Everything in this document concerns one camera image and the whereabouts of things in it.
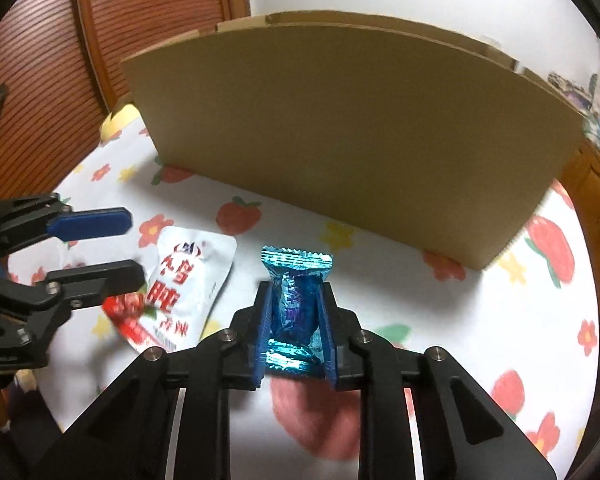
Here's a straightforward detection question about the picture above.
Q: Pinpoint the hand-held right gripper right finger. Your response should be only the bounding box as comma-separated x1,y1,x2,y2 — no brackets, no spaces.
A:
319,282,558,480

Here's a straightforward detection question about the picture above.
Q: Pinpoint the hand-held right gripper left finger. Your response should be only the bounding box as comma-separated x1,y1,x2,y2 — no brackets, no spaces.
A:
55,280,276,480

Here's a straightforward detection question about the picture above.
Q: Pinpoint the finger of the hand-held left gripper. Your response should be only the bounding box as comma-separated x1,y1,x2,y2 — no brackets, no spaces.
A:
0,194,132,253
0,260,147,368

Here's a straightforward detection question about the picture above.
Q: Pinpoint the blue foil candy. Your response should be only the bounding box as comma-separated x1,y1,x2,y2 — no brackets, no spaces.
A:
260,245,335,378

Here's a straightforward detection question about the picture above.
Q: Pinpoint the red white snack packet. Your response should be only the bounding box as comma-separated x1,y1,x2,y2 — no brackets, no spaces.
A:
102,226,238,355

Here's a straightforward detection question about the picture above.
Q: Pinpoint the brown cardboard box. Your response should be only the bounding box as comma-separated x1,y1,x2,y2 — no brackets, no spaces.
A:
120,10,600,272

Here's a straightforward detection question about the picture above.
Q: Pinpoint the wooden louvered door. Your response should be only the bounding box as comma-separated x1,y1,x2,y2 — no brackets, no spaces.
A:
0,0,251,206

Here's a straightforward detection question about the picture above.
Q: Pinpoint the yellow plush pillow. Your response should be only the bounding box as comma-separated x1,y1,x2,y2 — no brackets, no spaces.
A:
99,102,143,146

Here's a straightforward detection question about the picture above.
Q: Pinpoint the strawberry print bedsheet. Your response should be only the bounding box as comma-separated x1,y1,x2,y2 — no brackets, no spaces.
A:
0,105,600,480

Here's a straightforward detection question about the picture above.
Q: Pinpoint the wooden cabinet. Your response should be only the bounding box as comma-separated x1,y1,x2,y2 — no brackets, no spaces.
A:
560,137,600,311

